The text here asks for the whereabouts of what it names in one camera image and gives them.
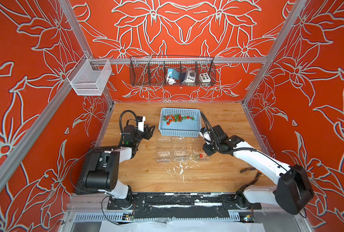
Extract clear plastic clamshell container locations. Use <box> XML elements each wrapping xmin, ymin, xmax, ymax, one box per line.
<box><xmin>191</xmin><ymin>146</ymin><xmax>210</xmax><ymax>162</ymax></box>

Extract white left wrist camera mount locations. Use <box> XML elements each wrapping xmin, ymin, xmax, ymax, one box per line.
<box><xmin>136</xmin><ymin>116</ymin><xmax>146</xmax><ymax>132</ymax></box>

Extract clear acrylic wall box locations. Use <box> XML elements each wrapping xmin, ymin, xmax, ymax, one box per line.
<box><xmin>67</xmin><ymin>59</ymin><xmax>113</xmax><ymax>96</ymax></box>

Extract white grey round device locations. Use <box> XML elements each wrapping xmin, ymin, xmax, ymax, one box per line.
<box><xmin>181</xmin><ymin>69</ymin><xmax>196</xmax><ymax>86</ymax></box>

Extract light blue perforated plastic basket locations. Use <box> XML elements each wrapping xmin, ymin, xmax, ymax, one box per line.
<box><xmin>158</xmin><ymin>108</ymin><xmax>202</xmax><ymax>137</ymax></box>

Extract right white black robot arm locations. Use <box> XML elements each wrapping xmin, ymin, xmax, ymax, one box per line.
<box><xmin>137</xmin><ymin>136</ymin><xmax>314</xmax><ymax>215</ymax></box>

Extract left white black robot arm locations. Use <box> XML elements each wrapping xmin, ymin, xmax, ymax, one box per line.
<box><xmin>73</xmin><ymin>110</ymin><xmax>155</xmax><ymax>209</ymax></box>

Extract white button box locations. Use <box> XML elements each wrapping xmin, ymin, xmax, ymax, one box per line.
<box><xmin>199</xmin><ymin>72</ymin><xmax>211</xmax><ymax>86</ymax></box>

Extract black wire wall basket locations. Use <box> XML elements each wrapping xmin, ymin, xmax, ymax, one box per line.
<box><xmin>129</xmin><ymin>55</ymin><xmax>216</xmax><ymax>87</ymax></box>

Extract orange handled pliers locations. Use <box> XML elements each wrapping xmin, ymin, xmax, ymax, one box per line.
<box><xmin>240</xmin><ymin>166</ymin><xmax>262</xmax><ymax>182</ymax></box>

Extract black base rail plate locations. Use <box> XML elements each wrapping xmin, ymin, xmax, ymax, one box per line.
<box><xmin>107</xmin><ymin>192</ymin><xmax>262</xmax><ymax>222</ymax></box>

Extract blue white device in basket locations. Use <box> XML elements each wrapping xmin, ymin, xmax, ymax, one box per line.
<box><xmin>166</xmin><ymin>68</ymin><xmax>180</xmax><ymax>85</ymax></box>

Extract clear clamshell container middle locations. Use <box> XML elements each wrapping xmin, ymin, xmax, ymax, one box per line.
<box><xmin>172</xmin><ymin>149</ymin><xmax>189</xmax><ymax>162</ymax></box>

